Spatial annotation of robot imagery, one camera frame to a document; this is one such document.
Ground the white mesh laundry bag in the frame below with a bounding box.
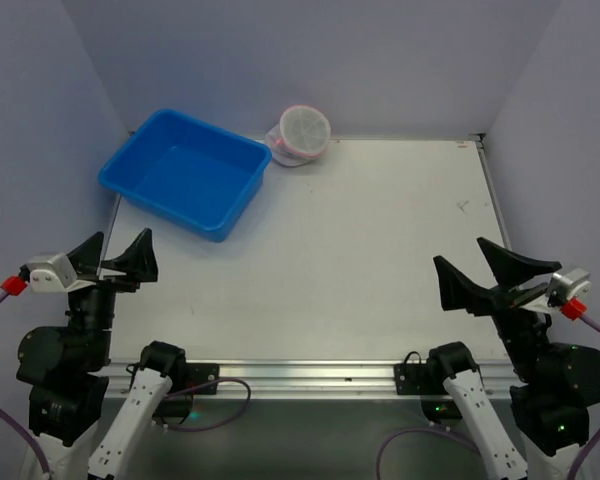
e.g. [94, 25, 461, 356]
[264, 105, 331, 168]

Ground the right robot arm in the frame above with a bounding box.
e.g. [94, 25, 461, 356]
[426, 237, 600, 479]

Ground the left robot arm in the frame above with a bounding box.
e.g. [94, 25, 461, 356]
[16, 228, 186, 479]

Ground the blue plastic bin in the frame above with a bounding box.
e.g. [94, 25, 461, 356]
[98, 109, 272, 243]

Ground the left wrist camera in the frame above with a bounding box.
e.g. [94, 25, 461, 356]
[0, 253, 95, 296]

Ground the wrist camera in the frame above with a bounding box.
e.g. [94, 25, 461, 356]
[547, 268, 592, 320]
[0, 253, 95, 296]

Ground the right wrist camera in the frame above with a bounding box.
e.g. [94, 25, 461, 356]
[547, 268, 592, 320]

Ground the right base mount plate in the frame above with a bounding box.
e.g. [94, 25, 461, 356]
[393, 350, 435, 396]

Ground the base mount plate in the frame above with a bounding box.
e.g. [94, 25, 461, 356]
[393, 350, 435, 396]
[184, 363, 220, 396]

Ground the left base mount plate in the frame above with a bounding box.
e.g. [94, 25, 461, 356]
[184, 363, 220, 396]

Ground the aluminium rail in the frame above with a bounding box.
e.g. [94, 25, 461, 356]
[102, 362, 521, 401]

